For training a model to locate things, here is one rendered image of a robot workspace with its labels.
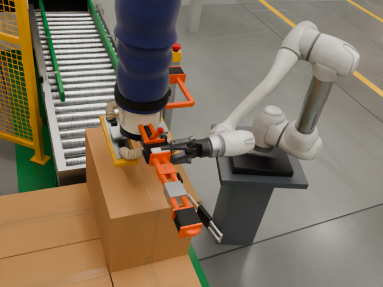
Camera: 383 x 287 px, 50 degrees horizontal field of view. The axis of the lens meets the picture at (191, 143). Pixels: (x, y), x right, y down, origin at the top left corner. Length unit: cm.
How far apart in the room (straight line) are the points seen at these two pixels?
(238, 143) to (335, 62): 53
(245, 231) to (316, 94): 119
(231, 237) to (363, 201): 128
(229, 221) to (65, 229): 106
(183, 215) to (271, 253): 167
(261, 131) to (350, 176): 168
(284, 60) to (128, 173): 86
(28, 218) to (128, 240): 63
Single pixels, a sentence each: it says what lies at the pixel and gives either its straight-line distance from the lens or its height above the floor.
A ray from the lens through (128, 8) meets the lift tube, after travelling 144.
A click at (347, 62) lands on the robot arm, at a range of 183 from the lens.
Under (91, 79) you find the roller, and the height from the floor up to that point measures 54.
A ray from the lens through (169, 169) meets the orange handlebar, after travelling 150.
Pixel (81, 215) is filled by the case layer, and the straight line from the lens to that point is 225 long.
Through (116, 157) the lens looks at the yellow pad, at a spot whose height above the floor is 112.
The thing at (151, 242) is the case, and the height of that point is 72.
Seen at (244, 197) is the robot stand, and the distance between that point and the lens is 254.
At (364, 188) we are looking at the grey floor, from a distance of 377.
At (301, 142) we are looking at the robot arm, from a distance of 220.
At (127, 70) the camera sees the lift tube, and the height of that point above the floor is 148.
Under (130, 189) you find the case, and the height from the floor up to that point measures 94.
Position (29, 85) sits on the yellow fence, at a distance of 294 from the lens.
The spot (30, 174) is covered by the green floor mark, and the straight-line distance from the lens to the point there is 327.
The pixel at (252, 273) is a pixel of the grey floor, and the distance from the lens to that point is 282.
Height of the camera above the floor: 228
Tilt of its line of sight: 40 degrees down
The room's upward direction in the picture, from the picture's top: 11 degrees clockwise
